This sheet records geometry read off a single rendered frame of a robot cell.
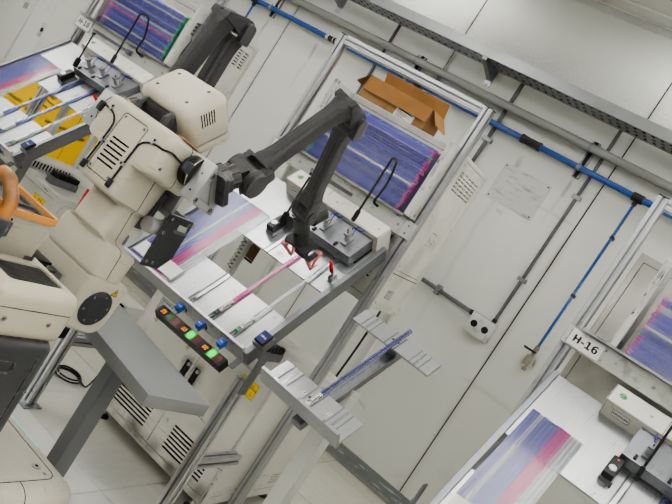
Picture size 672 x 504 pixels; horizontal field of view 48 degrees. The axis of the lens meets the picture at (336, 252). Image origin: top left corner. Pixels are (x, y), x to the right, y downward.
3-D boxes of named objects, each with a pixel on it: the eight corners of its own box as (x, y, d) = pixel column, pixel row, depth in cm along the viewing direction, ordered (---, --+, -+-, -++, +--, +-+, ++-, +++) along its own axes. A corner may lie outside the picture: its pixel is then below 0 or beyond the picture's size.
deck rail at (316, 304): (247, 365, 250) (246, 354, 246) (243, 362, 251) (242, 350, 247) (385, 260, 289) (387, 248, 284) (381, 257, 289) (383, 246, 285)
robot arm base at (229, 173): (195, 158, 191) (225, 180, 185) (219, 150, 196) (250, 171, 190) (193, 187, 196) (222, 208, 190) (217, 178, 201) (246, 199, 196)
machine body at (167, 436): (190, 520, 279) (278, 382, 274) (83, 407, 312) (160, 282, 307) (276, 501, 337) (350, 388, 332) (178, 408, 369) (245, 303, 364)
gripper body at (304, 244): (297, 233, 259) (298, 217, 254) (318, 248, 254) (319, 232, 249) (284, 242, 255) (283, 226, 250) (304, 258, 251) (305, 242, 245)
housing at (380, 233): (374, 264, 288) (377, 238, 278) (285, 203, 311) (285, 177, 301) (388, 254, 292) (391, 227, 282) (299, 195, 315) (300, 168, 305)
